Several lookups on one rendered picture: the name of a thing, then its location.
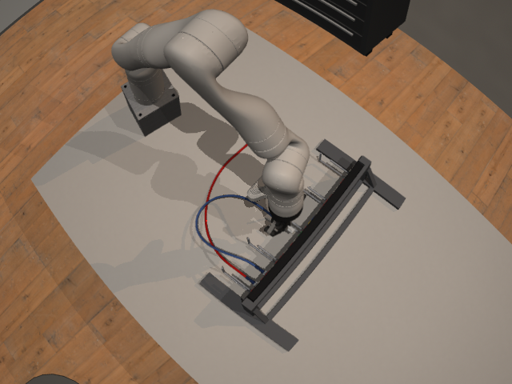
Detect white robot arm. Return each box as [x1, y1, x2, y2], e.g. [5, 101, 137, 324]
[111, 9, 310, 218]

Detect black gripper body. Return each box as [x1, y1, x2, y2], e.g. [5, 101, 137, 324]
[268, 204, 303, 226]

